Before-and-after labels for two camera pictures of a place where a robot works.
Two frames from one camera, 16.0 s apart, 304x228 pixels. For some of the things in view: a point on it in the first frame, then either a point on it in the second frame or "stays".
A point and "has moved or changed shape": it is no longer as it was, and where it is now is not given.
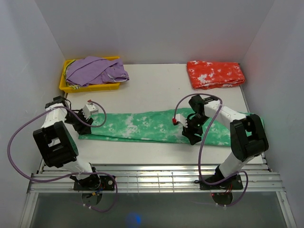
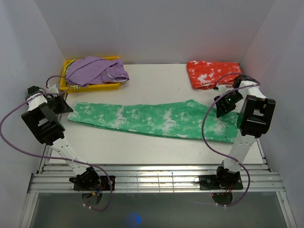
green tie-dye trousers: (153, 125) has moved or changed shape
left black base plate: (95, 183) stays
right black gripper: (189, 132) → (221, 109)
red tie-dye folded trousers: (208, 74) stays
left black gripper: (82, 129) → (63, 107)
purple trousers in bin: (91, 70) stays
